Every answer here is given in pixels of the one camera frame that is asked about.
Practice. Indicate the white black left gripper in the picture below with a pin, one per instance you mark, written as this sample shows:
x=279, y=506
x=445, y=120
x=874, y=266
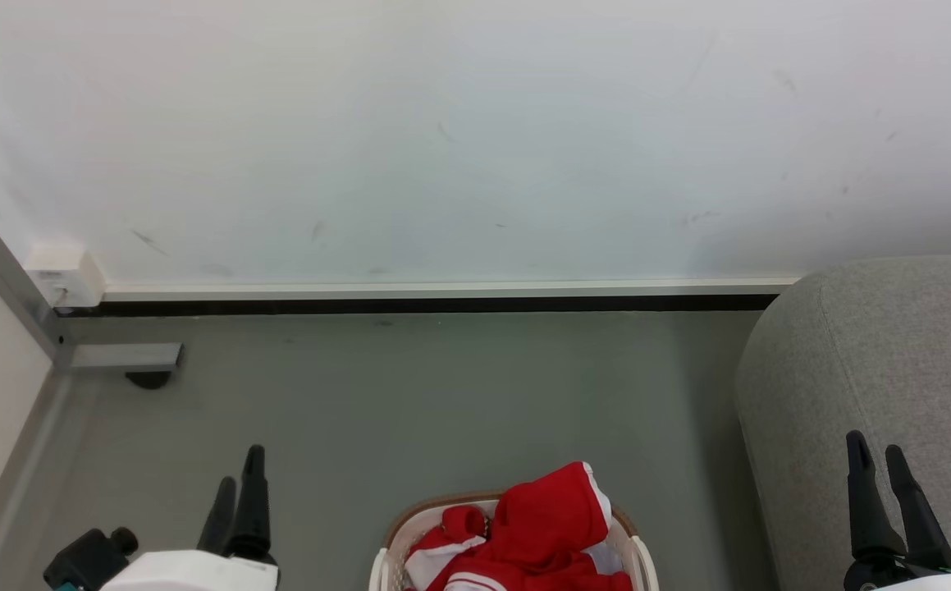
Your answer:
x=196, y=573

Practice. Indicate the white laundry basket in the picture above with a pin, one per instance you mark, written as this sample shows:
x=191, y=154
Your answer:
x=635, y=558

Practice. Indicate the black baseboard strip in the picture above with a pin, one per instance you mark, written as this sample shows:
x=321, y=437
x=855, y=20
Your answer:
x=442, y=305

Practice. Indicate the red and white garment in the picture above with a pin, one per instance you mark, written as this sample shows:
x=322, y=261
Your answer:
x=545, y=525

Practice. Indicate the white wall junction box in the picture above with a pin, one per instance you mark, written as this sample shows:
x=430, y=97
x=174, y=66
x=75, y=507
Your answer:
x=65, y=275

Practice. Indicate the grey metal partition frame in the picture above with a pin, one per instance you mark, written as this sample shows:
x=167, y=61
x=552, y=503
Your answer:
x=11, y=279

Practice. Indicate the grey fabric sofa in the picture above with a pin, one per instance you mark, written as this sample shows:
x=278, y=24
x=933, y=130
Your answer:
x=893, y=353

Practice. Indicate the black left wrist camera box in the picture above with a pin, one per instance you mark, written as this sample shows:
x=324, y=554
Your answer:
x=88, y=561

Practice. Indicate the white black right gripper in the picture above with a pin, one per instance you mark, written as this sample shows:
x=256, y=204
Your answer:
x=934, y=581

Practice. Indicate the black round partition foot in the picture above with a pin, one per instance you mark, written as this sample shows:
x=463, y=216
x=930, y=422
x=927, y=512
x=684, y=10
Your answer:
x=149, y=379

